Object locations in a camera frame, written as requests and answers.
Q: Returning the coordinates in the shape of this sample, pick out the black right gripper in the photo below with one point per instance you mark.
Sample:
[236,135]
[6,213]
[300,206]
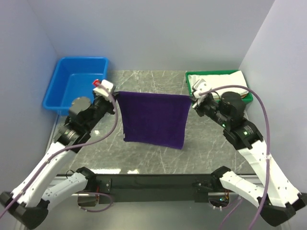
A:
[198,104]

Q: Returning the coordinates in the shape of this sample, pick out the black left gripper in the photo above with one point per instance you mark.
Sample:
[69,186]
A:
[111,104]

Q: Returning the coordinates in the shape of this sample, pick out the white towel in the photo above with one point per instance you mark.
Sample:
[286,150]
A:
[217,80]

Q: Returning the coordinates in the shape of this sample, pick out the purple towel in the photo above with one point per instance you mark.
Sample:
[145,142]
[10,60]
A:
[152,118]

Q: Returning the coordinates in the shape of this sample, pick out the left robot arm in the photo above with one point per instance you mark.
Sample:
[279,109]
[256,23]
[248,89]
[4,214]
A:
[31,201]

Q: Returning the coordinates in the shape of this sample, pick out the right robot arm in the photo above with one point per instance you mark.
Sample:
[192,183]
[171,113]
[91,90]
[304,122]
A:
[276,200]

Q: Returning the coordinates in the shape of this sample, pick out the green plastic tray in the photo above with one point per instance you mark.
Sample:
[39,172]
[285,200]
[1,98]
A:
[247,99]

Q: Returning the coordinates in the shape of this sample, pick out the blue plastic bin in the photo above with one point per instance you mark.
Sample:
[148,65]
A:
[73,77]

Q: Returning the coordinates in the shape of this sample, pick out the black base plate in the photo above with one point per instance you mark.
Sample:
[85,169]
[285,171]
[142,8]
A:
[156,187]

